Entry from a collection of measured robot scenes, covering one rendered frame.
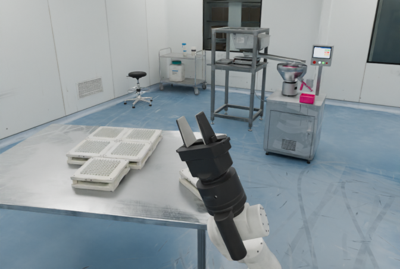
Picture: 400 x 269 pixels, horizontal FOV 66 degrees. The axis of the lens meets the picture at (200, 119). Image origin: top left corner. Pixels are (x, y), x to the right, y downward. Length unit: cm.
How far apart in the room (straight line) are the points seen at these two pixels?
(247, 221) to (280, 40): 607
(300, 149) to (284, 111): 50
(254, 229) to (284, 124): 327
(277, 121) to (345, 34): 298
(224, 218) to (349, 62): 599
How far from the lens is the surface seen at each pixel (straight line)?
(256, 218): 66
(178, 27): 752
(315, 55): 404
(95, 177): 181
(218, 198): 63
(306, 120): 383
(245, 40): 469
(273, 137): 399
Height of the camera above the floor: 181
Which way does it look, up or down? 20 degrees down
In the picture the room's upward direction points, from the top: straight up
